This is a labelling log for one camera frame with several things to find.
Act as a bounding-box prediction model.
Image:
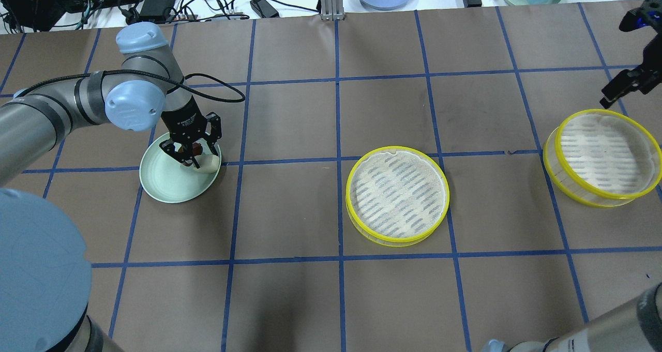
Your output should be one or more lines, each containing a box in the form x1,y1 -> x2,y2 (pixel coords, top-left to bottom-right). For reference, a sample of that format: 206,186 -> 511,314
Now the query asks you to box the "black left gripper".
159,98 -> 222,167

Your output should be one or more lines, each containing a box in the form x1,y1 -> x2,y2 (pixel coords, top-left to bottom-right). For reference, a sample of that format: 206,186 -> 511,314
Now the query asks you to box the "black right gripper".
600,47 -> 661,109

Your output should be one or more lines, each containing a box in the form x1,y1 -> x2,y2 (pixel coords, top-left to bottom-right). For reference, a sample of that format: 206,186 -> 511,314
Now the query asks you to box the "yellow rimmed steamer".
543,109 -> 661,208
344,146 -> 450,248

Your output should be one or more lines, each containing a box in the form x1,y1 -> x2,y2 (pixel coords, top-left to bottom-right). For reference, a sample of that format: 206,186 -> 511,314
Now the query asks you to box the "white steamed bun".
180,154 -> 221,174

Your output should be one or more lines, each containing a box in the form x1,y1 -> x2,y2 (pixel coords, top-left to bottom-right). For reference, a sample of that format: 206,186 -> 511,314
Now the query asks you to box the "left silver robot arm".
2,22 -> 222,351

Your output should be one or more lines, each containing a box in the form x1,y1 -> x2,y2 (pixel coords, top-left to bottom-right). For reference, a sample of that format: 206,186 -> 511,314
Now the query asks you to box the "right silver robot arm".
483,47 -> 660,351

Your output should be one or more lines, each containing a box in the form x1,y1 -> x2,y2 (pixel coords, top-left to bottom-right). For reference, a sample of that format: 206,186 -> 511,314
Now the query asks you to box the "brown bun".
179,142 -> 204,157

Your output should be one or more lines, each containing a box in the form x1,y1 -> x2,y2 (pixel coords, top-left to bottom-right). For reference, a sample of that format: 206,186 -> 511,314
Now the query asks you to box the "pale green plate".
139,133 -> 221,203

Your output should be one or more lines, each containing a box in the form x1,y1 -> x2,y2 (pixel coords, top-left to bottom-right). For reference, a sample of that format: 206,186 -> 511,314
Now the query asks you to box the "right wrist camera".
619,0 -> 661,34

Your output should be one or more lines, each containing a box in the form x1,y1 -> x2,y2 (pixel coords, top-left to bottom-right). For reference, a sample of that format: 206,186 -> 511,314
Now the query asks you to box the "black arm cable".
14,69 -> 246,103

